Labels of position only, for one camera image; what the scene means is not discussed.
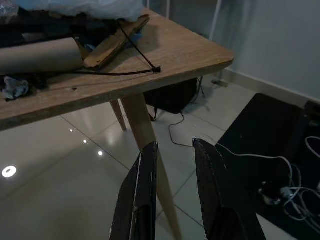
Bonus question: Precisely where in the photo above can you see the brown cardboard tube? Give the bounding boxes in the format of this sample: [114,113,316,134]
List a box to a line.
[0,37,84,75]

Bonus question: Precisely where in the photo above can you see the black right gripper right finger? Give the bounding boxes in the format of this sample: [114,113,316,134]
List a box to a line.
[191,138,266,240]

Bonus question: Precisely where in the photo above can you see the thin black cable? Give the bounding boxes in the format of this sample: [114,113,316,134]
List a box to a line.
[168,76,208,148]

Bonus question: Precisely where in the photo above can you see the translucent white plastic bag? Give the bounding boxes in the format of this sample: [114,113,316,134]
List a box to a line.
[14,0,147,23]

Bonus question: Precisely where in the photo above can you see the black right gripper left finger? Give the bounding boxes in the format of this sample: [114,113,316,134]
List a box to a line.
[109,141,159,240]

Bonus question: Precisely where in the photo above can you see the black fabric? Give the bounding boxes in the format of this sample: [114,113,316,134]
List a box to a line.
[0,6,121,51]

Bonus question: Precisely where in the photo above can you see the crumpled blue grey cloth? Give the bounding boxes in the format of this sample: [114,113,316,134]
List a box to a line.
[2,75,31,100]

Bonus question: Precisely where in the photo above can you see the black bag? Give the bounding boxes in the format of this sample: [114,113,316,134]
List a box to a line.
[144,77,200,122]

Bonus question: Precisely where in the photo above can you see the black zip tie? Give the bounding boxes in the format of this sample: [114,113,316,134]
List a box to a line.
[48,19,162,76]

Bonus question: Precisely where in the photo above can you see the black floor mat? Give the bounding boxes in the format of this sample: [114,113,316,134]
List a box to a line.
[215,93,320,240]

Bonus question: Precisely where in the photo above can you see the wooden table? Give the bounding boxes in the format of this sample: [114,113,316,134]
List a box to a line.
[0,7,235,240]

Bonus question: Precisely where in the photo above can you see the light wooden table leg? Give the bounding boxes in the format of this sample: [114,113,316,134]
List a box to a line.
[109,98,128,132]
[120,92,183,240]

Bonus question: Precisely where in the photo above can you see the flat brown cardboard piece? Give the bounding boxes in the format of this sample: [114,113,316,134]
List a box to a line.
[82,14,151,70]

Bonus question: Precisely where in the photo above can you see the white cable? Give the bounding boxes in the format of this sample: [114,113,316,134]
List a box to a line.
[216,136,320,227]

